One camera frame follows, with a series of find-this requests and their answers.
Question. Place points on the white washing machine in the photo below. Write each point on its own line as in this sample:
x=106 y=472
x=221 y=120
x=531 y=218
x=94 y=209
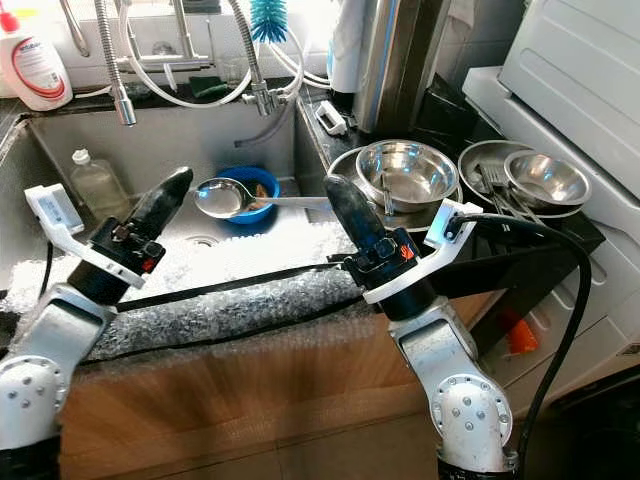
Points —
x=570 y=70

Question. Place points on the wooden sink cabinet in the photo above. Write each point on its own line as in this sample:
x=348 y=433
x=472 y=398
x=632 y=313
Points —
x=260 y=400

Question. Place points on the wide steel basin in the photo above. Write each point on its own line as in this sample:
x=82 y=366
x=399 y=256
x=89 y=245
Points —
x=425 y=218
x=472 y=160

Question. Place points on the steel fork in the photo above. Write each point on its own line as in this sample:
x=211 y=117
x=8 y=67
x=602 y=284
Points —
x=490 y=185

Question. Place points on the clear plastic bottle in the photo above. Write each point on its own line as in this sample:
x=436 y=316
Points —
x=98 y=185

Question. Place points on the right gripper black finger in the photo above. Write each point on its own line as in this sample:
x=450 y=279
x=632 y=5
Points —
x=355 y=215

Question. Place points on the deep steel bowl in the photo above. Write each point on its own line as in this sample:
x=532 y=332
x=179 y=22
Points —
x=408 y=170

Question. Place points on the small white plastic clip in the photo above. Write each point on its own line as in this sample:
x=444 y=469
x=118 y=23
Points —
x=330 y=118

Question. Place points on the chrome sink faucet with sprayer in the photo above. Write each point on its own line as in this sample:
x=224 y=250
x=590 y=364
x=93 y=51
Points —
x=125 y=105

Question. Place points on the steel ladle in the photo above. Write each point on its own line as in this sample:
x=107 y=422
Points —
x=220 y=198

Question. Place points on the blue plastic bowl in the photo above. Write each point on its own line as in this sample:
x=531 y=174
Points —
x=245 y=172

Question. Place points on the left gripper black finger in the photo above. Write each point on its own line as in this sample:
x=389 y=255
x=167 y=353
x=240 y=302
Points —
x=165 y=200

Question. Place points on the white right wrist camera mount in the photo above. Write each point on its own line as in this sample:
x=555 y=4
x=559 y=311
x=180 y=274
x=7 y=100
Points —
x=450 y=225

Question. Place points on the white drawer unit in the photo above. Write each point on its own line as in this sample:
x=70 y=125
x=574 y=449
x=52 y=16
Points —
x=600 y=340

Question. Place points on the green scouring pad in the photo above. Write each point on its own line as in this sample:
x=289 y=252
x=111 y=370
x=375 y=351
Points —
x=208 y=88

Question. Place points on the blue bottle brush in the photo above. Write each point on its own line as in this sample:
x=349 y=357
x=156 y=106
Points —
x=269 y=18

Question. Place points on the white paper package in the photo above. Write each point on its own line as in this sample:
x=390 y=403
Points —
x=348 y=45

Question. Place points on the stainless steel sink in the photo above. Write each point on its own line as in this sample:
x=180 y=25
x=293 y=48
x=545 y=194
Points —
x=160 y=145

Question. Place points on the small orange object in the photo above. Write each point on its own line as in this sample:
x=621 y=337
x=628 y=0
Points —
x=522 y=333

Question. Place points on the small steel bowl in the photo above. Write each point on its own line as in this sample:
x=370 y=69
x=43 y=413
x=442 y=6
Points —
x=548 y=180

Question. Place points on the white red dish soap bottle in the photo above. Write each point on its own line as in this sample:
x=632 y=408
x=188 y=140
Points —
x=35 y=70

